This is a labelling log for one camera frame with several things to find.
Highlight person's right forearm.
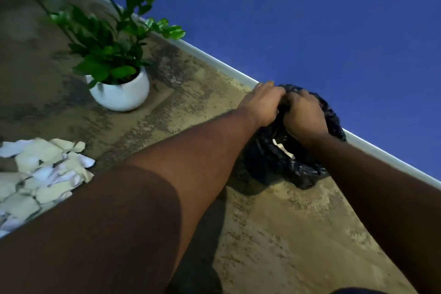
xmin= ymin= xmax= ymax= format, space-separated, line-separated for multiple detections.
xmin=305 ymin=131 xmax=441 ymax=294

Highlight beige paper scrap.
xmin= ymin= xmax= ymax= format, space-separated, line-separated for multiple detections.
xmin=272 ymin=138 xmax=296 ymax=159

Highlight pile of torn paper scraps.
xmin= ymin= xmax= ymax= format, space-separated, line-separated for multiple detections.
xmin=0 ymin=137 xmax=96 ymax=239

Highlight person's right hand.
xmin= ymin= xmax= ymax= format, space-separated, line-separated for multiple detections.
xmin=283 ymin=90 xmax=329 ymax=147

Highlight person's left forearm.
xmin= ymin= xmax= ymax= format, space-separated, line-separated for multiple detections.
xmin=0 ymin=106 xmax=266 ymax=294

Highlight white baseboard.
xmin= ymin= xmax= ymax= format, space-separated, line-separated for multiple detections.
xmin=48 ymin=0 xmax=441 ymax=190

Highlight black bin with liner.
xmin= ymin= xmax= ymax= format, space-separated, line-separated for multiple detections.
xmin=241 ymin=84 xmax=347 ymax=190

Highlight green potted plant white pot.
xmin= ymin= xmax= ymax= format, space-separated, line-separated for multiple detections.
xmin=0 ymin=0 xmax=187 ymax=113

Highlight person's left hand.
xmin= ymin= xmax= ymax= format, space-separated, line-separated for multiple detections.
xmin=237 ymin=80 xmax=287 ymax=128

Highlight blue shorts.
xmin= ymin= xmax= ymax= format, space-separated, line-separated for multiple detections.
xmin=330 ymin=287 xmax=388 ymax=294

